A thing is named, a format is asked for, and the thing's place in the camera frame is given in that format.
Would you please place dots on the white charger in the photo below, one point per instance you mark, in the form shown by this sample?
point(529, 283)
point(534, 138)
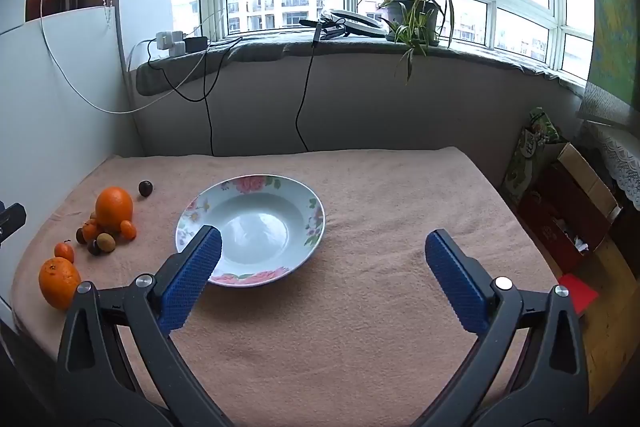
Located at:
point(164, 43)
point(178, 43)

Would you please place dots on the open cardboard box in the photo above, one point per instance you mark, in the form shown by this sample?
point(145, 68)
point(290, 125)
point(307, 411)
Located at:
point(565, 207)

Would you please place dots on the tiny mandarin with stem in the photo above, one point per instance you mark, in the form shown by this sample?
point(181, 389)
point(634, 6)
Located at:
point(64, 252)

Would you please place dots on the small mandarin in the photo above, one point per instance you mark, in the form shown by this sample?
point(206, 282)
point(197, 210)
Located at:
point(90, 233)

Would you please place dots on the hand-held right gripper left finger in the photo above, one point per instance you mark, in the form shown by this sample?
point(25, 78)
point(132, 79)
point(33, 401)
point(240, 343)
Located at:
point(192, 277)

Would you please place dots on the brown longan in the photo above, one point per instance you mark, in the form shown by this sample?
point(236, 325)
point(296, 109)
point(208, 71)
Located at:
point(106, 241)

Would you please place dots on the grey windowsill cloth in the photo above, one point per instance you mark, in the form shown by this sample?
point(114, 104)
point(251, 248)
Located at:
point(350, 49)

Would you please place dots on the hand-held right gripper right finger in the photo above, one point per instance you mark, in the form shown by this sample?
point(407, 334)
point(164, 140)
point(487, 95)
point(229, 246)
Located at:
point(457, 282)

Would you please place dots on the large orange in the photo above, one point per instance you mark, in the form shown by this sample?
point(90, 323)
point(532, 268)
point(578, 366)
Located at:
point(57, 279)
point(114, 207)

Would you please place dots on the oval kumquat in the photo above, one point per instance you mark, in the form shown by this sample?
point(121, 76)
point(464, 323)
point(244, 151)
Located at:
point(128, 230)

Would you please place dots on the green printed bag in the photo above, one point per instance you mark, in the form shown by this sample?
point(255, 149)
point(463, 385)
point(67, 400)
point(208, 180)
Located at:
point(525, 157)

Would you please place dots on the floral white plate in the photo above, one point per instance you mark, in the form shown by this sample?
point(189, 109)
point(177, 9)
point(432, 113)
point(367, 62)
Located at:
point(260, 227)

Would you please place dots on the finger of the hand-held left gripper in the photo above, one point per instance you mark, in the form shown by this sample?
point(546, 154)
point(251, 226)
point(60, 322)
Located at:
point(12, 218)

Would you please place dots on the white lace cloth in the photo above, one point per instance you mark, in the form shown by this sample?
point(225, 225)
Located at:
point(622, 162)

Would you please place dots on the dark cherry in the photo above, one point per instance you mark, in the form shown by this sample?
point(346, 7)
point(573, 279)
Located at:
point(145, 189)
point(80, 235)
point(94, 248)

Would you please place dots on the red envelope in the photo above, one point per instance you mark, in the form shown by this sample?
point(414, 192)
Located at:
point(579, 293)

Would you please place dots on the potted spider plant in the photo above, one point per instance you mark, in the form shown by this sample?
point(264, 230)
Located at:
point(412, 14)

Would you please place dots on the wall poster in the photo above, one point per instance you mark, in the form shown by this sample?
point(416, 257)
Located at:
point(615, 32)

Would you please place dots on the black power adapter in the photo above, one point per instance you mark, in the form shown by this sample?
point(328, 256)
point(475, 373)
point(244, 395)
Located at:
point(196, 44)

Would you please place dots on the pink blanket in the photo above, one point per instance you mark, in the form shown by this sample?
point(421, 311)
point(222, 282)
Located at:
point(350, 307)

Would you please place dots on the white board panel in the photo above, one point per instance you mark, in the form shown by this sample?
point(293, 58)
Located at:
point(55, 107)

